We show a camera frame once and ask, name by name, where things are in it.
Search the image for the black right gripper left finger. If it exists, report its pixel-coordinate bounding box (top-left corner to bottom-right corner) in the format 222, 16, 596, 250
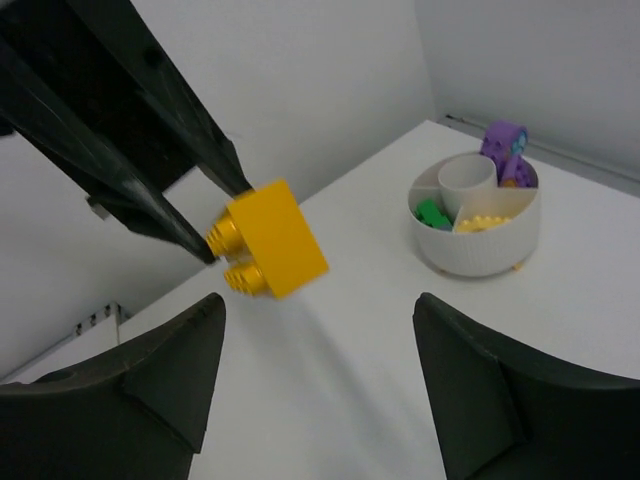
1, 293, 226, 479

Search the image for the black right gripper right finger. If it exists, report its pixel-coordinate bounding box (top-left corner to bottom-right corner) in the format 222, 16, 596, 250
413, 293, 639, 479

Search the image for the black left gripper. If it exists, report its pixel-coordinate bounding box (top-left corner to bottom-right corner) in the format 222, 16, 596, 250
1, 1, 252, 265

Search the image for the yellow square lego brick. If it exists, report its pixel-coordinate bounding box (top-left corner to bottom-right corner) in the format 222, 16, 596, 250
205, 179, 329, 299

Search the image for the yellow lego in container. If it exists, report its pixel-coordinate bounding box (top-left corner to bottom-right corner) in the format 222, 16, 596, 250
454, 215, 511, 233

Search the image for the green lego in container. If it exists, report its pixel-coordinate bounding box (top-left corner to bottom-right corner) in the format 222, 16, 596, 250
414, 199, 453, 231

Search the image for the white round divided container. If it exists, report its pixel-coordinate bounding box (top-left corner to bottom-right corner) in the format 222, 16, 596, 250
408, 152, 541, 277

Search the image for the lavender curved lego piece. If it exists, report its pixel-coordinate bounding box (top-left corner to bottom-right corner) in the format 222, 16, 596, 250
480, 120, 532, 188

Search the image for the aluminium frame rail back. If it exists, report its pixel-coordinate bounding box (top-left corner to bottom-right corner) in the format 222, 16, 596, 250
438, 114, 639, 181

